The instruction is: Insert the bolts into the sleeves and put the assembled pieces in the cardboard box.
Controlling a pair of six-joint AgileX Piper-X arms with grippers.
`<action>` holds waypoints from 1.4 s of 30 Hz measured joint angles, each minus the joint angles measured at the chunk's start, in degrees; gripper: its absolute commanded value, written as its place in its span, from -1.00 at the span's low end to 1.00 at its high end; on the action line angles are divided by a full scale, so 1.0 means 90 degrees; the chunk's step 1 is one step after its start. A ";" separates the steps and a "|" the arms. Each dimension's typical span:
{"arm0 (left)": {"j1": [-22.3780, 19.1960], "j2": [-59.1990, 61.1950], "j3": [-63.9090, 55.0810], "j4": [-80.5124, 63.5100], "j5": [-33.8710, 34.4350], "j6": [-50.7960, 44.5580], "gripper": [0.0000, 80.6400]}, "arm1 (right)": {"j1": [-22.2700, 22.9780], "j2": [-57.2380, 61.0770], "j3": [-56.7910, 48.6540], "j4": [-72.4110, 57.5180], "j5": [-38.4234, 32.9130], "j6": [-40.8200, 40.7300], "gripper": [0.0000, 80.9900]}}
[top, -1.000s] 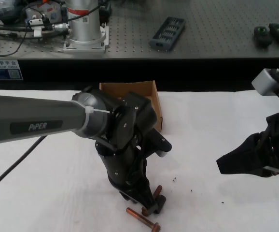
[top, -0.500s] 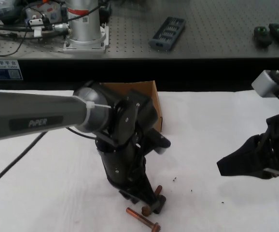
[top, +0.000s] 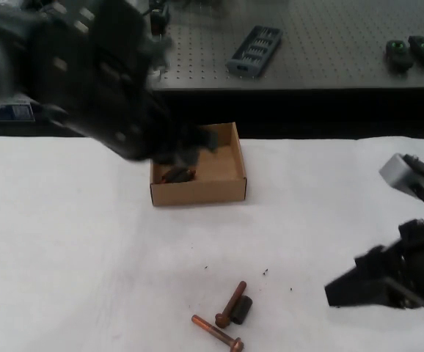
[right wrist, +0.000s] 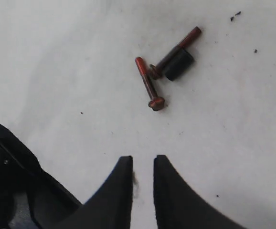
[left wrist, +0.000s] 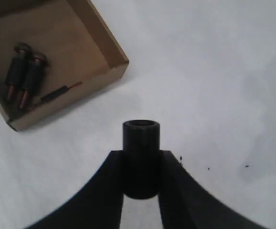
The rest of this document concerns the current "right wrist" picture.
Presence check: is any black cylindrical sleeve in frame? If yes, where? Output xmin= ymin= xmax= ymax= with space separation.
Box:
xmin=164 ymin=49 xmax=196 ymax=83

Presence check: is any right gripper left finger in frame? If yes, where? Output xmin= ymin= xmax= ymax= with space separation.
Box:
xmin=67 ymin=155 xmax=134 ymax=229

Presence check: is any red flange bolt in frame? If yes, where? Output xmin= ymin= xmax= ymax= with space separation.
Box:
xmin=135 ymin=57 xmax=169 ymax=112
xmin=149 ymin=26 xmax=202 ymax=80

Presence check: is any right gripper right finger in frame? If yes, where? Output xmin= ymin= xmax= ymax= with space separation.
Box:
xmin=153 ymin=155 xmax=249 ymax=229

